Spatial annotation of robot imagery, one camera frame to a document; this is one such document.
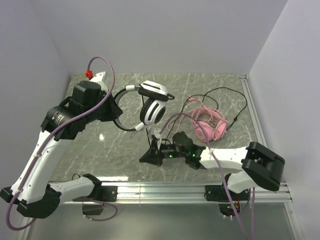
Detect white black headphones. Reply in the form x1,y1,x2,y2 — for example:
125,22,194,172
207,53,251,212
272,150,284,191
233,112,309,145
113,80,174,132

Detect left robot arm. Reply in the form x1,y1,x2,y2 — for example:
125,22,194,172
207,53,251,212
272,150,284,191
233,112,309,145
0,80,122,220

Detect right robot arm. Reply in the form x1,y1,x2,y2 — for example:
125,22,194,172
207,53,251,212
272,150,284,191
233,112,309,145
139,131,285,203

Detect pink headphones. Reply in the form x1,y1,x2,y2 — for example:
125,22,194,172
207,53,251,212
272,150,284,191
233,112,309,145
194,120,227,142

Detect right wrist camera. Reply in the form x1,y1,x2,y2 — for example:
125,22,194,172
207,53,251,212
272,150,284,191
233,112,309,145
146,126,162,140

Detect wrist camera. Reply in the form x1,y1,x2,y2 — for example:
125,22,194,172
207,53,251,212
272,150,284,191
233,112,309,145
146,126,162,140
86,71,110,92

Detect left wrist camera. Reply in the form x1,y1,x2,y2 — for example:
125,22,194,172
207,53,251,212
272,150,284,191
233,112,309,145
86,71,110,92

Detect aluminium front rail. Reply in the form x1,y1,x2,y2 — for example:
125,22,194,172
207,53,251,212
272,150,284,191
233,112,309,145
47,181,293,205

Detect pink headphone cable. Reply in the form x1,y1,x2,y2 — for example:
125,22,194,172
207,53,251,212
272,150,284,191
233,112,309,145
165,95,226,133

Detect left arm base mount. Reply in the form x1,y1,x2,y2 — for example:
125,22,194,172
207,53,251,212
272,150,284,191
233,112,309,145
82,186,118,216

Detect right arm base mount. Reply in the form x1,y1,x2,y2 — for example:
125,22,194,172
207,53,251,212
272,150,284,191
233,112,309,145
204,185,251,219

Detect aluminium left side rail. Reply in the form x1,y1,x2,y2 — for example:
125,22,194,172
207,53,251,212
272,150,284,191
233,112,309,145
16,217,32,240

